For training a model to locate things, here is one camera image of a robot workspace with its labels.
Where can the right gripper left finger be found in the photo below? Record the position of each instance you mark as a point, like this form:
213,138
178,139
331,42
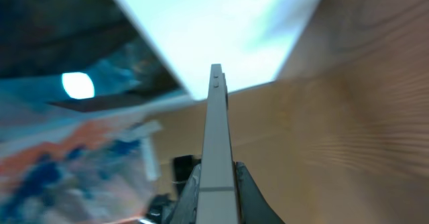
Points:
186,206

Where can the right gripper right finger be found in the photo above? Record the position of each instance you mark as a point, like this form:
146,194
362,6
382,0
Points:
254,207

